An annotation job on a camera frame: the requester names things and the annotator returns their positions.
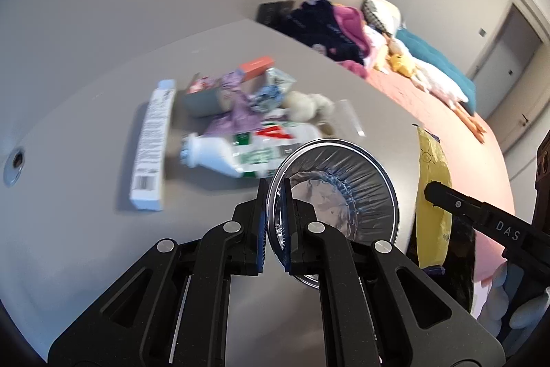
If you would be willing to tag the white goose plush toy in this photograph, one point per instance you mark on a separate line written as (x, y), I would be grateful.
(431, 80)

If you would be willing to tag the yellow duck plush toy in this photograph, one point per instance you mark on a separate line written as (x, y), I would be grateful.
(403, 64)

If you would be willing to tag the white cotton ball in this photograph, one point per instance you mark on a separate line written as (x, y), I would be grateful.
(324, 107)
(299, 107)

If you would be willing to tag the desk cable grommet hole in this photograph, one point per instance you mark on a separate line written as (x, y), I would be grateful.
(14, 166)

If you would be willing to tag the pink fleece blanket pile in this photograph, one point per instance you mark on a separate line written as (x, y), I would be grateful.
(350, 21)

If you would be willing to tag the yellow snack wrapper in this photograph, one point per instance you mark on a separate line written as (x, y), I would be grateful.
(433, 224)

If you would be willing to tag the navy blue fleece garment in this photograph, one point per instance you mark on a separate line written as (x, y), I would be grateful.
(314, 24)

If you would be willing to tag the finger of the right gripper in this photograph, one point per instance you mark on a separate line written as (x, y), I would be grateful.
(519, 239)

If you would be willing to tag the silver foil wrapper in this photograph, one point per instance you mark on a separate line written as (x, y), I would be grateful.
(271, 95)

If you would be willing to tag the clear plastic cup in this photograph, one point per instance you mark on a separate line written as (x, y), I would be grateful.
(347, 187)

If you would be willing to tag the purple plastic bag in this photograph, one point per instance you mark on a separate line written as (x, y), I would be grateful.
(239, 118)

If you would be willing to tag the gloved right hand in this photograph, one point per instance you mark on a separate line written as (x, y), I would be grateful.
(504, 286)

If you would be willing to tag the clear plastic film piece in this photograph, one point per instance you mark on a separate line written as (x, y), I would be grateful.
(343, 123)

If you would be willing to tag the white AD milk bottle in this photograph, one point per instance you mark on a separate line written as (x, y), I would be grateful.
(254, 154)

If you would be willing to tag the pink bed mattress sheet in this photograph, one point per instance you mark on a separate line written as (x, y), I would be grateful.
(477, 169)

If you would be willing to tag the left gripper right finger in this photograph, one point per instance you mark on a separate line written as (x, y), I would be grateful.
(378, 308)

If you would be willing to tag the black wall socket panel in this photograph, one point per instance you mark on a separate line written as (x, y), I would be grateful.
(267, 13)

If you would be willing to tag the orange rectangular eraser box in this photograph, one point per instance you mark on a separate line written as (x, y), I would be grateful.
(255, 68)

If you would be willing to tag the grey room door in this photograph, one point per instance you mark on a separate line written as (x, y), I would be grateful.
(505, 60)

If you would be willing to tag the grey open small box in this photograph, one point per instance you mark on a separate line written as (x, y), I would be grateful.
(207, 96)

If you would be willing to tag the long white toothpaste box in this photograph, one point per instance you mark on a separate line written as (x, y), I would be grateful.
(147, 179)

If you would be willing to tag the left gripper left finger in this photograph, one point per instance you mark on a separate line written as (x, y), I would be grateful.
(170, 308)

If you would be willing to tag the teal long pillow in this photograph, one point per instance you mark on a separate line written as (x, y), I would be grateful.
(423, 51)

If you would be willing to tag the checkered patchwork pillow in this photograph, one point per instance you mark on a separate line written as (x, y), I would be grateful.
(382, 16)

